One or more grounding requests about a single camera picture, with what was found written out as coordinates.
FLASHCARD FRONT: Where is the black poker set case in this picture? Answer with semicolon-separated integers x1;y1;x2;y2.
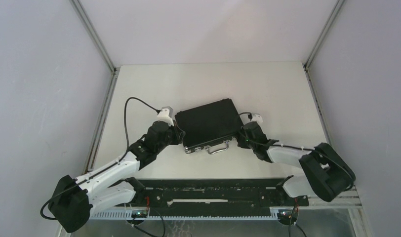
175;98;243;154

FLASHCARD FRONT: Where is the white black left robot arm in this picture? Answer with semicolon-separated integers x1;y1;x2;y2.
44;120;185;233

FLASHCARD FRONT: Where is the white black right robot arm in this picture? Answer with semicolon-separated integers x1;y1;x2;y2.
238;121;356;205

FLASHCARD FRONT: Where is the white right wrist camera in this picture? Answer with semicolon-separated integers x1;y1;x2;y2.
249;114;263;125

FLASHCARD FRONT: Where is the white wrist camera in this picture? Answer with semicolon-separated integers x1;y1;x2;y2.
249;114;263;125
157;106;174;126

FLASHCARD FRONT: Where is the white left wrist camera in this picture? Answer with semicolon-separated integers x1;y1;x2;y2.
157;106;174;126

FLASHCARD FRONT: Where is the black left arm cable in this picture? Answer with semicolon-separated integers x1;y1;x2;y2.
123;96;162;161

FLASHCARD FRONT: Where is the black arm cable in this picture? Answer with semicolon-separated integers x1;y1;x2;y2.
123;96;162;161
237;112;356;191

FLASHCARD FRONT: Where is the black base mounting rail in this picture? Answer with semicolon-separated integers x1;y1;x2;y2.
132;178;309;217

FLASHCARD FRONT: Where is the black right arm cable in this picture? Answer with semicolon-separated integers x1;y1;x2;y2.
237;112;356;191

